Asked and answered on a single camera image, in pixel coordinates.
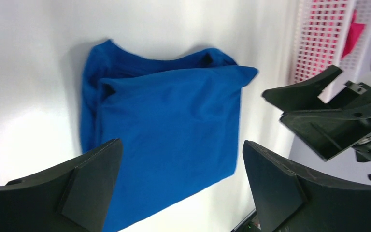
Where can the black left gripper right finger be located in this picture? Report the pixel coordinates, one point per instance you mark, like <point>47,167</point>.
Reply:
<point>291,197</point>

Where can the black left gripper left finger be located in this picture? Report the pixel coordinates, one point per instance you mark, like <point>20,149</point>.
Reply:
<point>73,196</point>

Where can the blue panda print t-shirt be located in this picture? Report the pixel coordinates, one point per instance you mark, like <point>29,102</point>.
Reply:
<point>177,120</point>

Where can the white plastic laundry basket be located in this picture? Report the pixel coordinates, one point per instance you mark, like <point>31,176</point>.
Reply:
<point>355,64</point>

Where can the pink t-shirt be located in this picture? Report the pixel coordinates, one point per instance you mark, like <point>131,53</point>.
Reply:
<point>352,35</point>

